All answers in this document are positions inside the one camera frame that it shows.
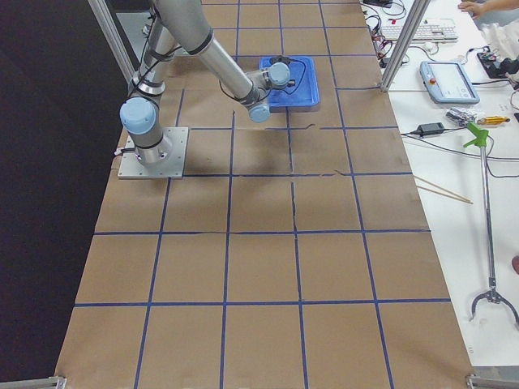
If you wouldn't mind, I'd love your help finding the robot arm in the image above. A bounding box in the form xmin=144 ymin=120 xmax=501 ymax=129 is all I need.
xmin=119 ymin=1 xmax=294 ymax=168

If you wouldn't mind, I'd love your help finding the blue plastic tray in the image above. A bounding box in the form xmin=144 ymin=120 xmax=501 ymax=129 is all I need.
xmin=268 ymin=56 xmax=320 ymax=113

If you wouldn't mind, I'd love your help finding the wooden chopstick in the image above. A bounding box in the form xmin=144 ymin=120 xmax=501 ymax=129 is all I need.
xmin=414 ymin=175 xmax=472 ymax=204
xmin=417 ymin=186 xmax=473 ymax=204

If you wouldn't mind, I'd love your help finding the black power brick right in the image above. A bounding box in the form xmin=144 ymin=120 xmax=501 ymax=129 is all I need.
xmin=417 ymin=122 xmax=445 ymax=137

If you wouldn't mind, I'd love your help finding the bag of small parts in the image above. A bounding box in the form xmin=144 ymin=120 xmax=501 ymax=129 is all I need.
xmin=445 ymin=107 xmax=478 ymax=127

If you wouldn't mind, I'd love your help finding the teach pendant tablet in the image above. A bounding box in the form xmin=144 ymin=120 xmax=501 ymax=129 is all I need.
xmin=419 ymin=61 xmax=480 ymax=105

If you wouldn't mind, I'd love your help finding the white keyboard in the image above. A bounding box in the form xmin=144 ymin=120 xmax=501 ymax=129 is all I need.
xmin=380 ymin=24 xmax=458 ymax=43

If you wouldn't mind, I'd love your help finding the yellow tool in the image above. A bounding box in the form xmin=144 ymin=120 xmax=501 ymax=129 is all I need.
xmin=477 ymin=116 xmax=510 ymax=126

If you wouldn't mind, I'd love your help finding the person in white shirt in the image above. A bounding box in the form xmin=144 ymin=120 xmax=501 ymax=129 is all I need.
xmin=457 ymin=0 xmax=518 ymax=58

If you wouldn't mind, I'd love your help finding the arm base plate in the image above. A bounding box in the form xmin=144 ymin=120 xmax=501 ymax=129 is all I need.
xmin=118 ymin=127 xmax=189 ymax=179

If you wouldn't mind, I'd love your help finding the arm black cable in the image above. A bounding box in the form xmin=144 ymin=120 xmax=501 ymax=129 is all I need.
xmin=270 ymin=56 xmax=307 ymax=96

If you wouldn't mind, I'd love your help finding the near aluminium frame post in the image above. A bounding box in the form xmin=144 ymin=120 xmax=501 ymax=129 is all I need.
xmin=88 ymin=0 xmax=139 ymax=90

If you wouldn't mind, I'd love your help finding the green handled reacher grabber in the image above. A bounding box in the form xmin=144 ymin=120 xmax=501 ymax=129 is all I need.
xmin=463 ymin=122 xmax=518 ymax=328

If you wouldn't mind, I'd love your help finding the far right aluminium post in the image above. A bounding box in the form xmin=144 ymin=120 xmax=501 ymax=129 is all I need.
xmin=380 ymin=0 xmax=430 ymax=92

